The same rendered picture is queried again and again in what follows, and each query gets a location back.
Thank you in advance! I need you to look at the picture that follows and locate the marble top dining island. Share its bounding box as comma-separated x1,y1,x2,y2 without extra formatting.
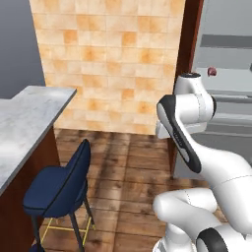
0,85,78,252

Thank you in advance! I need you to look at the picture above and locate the dark brown cabinet panel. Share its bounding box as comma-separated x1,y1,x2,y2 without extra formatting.
167,0,205,175

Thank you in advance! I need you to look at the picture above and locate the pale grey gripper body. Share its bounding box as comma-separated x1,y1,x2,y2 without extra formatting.
155,119,209,140

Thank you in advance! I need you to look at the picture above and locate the navy blue bar stool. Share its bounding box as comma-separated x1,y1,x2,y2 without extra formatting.
29,241,46,252
22,138,96,252

